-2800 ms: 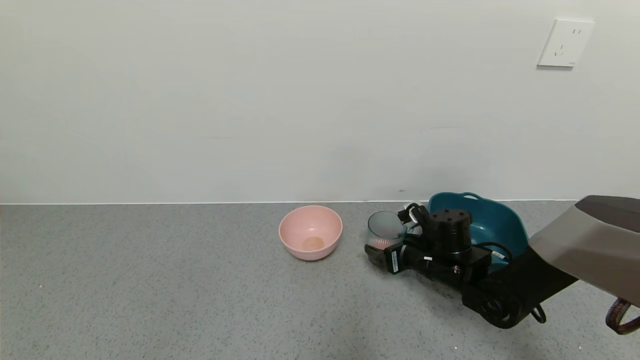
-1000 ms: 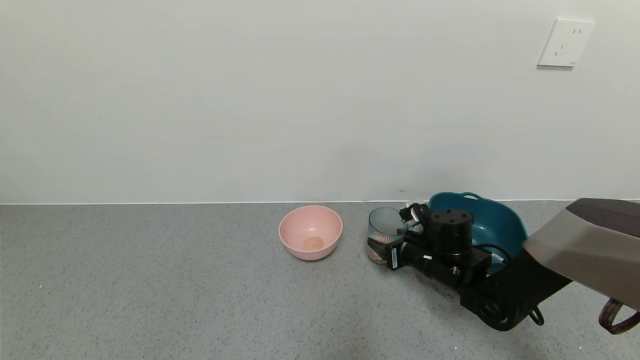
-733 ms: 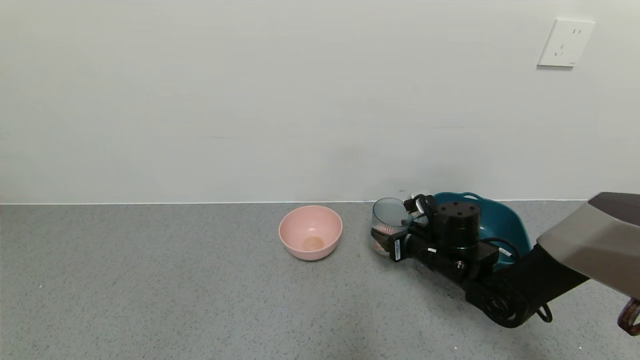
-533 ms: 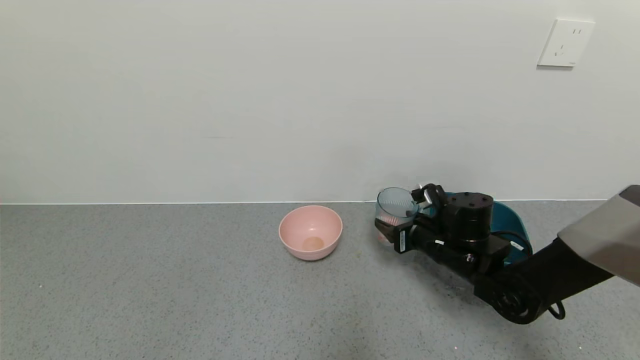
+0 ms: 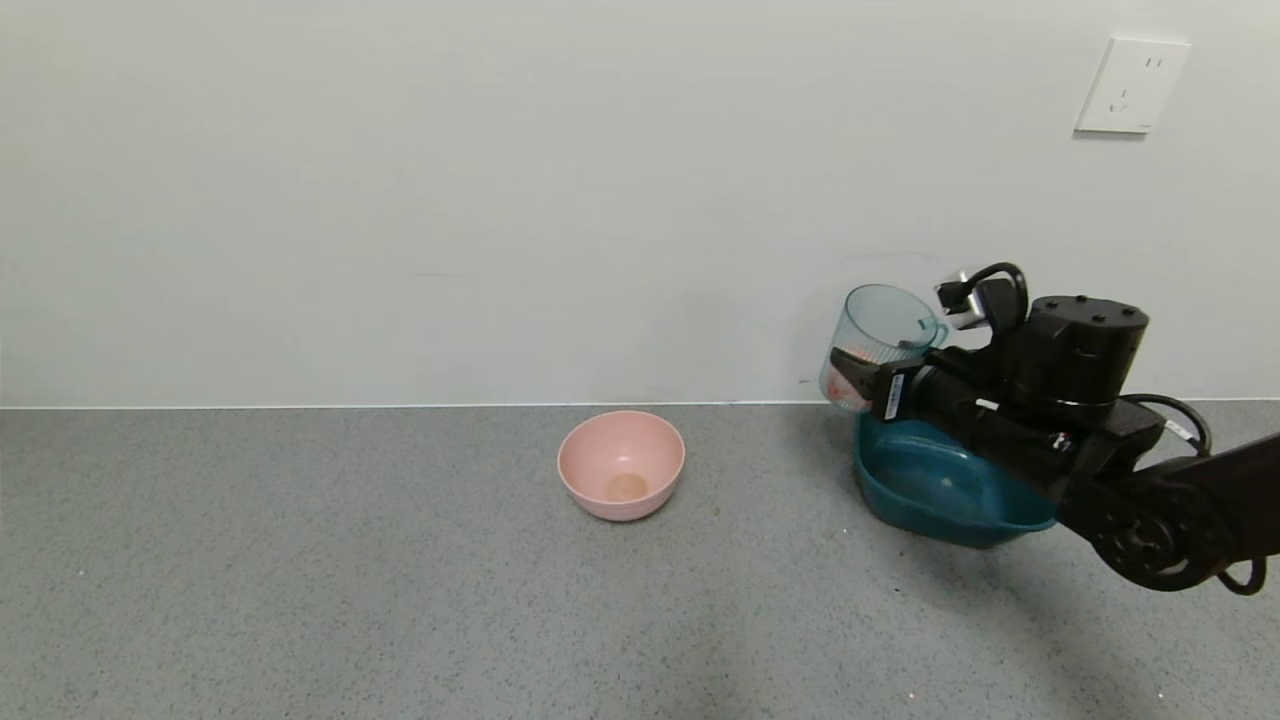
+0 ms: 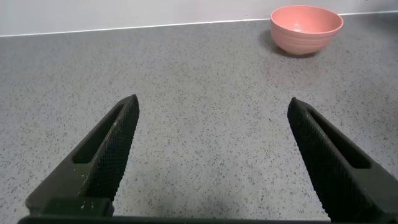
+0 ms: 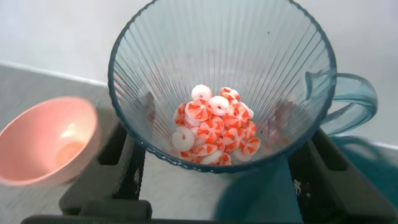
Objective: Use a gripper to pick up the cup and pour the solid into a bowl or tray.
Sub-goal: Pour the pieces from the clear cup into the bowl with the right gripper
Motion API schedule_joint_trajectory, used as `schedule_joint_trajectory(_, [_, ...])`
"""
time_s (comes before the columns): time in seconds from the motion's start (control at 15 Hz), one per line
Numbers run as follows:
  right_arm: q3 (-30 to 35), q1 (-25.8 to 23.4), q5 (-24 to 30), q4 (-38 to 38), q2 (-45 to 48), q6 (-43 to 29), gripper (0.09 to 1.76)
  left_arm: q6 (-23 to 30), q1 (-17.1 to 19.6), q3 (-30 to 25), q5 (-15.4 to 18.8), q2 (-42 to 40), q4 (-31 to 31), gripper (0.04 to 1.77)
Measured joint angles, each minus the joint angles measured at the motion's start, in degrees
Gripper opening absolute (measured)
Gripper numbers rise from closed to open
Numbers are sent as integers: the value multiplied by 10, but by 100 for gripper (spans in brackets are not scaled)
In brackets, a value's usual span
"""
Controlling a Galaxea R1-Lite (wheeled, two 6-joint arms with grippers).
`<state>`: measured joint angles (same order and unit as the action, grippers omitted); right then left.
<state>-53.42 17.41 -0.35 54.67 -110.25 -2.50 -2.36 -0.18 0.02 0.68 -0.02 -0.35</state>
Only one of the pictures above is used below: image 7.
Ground blue ribbed transparent cup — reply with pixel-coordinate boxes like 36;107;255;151
107;0;379;174

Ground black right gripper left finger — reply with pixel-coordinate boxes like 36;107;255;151
58;121;153;218

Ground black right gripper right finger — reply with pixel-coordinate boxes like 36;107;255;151
287;128;398;224

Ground teal plastic basin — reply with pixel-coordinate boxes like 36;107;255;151
214;135;398;223

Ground pink ribbed bowl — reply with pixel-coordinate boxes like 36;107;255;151
0;96;102;187

